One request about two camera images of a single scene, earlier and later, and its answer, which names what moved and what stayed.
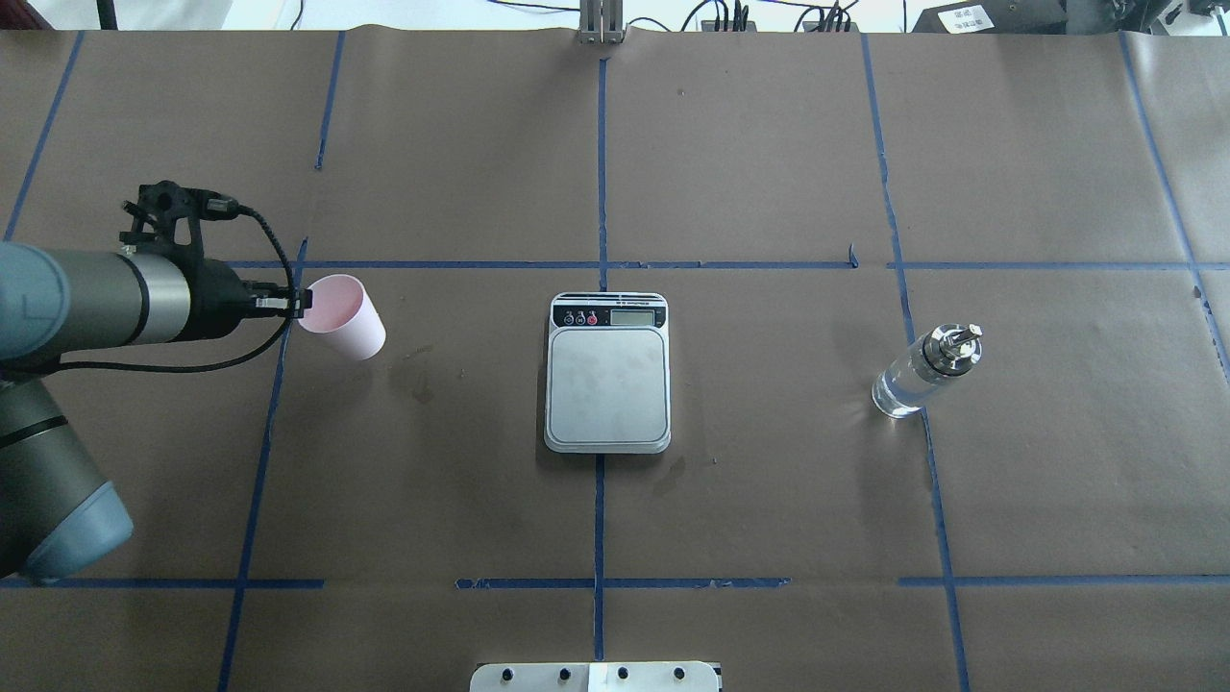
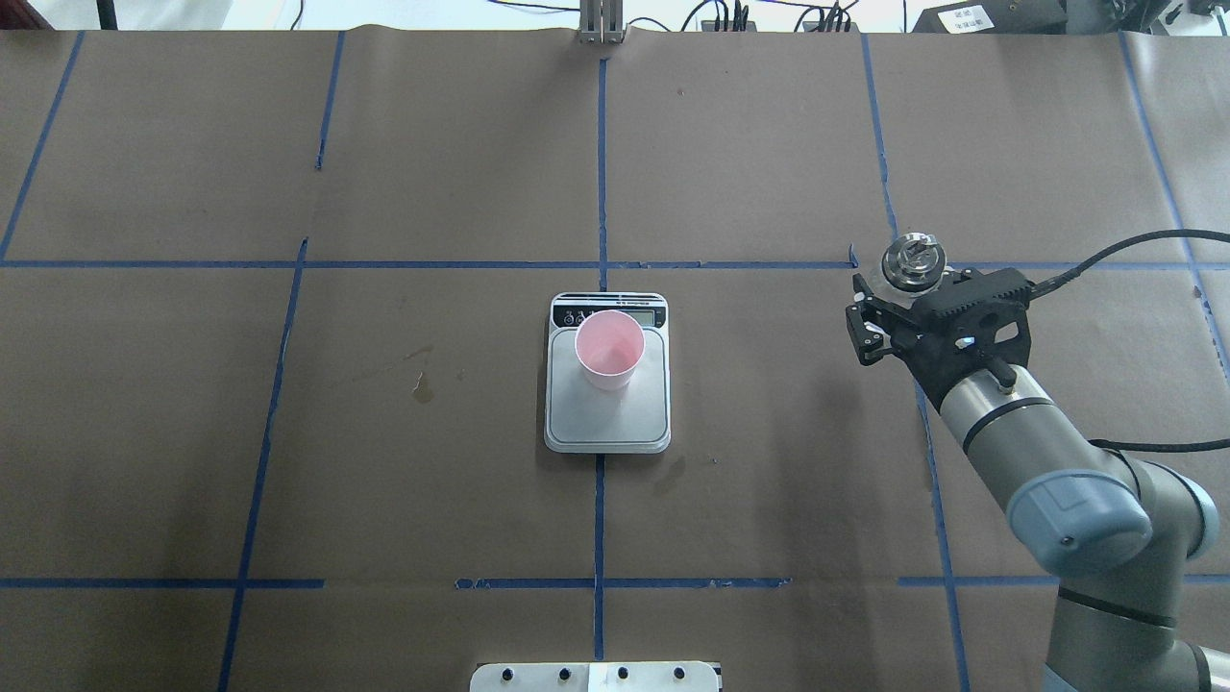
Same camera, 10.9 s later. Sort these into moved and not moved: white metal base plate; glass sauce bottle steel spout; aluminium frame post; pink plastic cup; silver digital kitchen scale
Moved: glass sauce bottle steel spout; pink plastic cup
Not moved: white metal base plate; aluminium frame post; silver digital kitchen scale
